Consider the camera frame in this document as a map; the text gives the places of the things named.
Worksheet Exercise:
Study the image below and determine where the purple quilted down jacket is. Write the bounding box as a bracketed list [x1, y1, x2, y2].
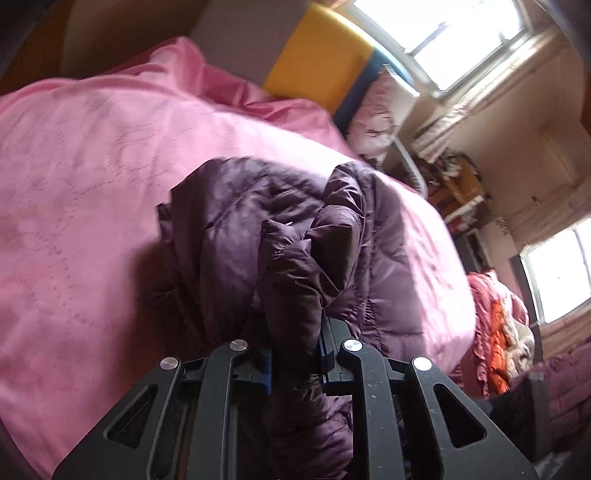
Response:
[157, 158, 426, 479]

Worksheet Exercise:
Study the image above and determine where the pile of red clothes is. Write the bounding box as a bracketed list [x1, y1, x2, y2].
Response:
[460, 271, 535, 397]

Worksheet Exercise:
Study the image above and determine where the pink bed cover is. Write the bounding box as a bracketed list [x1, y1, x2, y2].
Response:
[0, 36, 477, 480]

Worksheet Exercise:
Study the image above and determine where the cluttered yellow side table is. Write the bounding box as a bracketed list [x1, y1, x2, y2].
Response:
[424, 148, 491, 237]

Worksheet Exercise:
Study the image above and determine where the pink patterned pillow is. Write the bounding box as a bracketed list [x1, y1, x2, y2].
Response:
[346, 65, 420, 167]

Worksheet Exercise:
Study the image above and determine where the grey yellow blue headboard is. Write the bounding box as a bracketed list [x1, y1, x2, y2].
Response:
[190, 0, 414, 131]

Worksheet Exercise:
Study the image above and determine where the bright window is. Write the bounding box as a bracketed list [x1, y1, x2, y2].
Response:
[351, 1, 525, 94]

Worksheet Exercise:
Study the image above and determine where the pink window curtain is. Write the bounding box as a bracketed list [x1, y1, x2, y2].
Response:
[412, 26, 567, 163]

